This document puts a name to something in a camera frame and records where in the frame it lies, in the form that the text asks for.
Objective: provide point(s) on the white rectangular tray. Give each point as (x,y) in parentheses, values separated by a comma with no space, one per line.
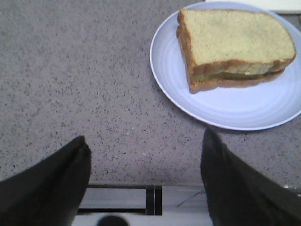
(276,6)

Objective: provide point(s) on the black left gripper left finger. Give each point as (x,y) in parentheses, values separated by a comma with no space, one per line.
(50,192)

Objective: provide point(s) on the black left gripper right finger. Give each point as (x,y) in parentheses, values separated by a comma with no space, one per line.
(238,195)

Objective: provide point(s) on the bread slice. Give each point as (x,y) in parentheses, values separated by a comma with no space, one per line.
(231,43)
(235,81)

